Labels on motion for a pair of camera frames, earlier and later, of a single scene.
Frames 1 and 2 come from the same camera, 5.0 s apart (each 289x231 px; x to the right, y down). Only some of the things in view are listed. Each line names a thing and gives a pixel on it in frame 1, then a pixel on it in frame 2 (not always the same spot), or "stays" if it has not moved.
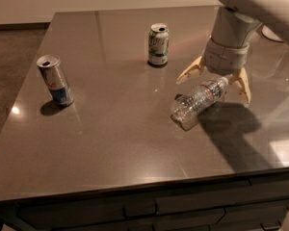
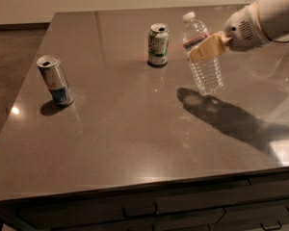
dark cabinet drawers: (249, 204) stays
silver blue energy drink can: (51, 69) stays
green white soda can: (158, 44) stays
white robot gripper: (223, 60) to (244, 29)
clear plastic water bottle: (188, 106) to (206, 72)
